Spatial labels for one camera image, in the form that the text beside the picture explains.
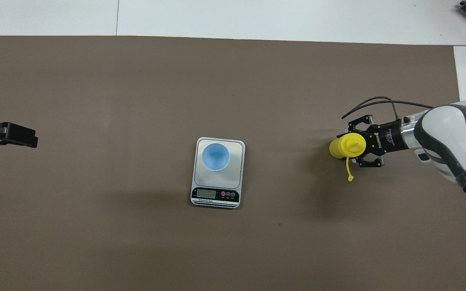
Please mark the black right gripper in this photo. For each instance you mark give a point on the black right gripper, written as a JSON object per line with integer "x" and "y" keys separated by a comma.
{"x": 386, "y": 137}

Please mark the yellow squeeze bottle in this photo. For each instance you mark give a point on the yellow squeeze bottle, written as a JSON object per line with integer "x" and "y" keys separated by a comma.
{"x": 346, "y": 146}

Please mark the light blue plastic cup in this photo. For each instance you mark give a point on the light blue plastic cup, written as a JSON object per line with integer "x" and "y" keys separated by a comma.
{"x": 215, "y": 157}

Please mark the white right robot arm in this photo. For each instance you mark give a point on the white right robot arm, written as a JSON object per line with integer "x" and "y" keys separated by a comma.
{"x": 447, "y": 137}

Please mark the silver digital kitchen scale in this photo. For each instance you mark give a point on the silver digital kitchen scale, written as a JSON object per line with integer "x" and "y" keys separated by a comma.
{"x": 217, "y": 194}

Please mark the brown paper mat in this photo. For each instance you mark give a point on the brown paper mat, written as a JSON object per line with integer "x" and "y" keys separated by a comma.
{"x": 115, "y": 101}

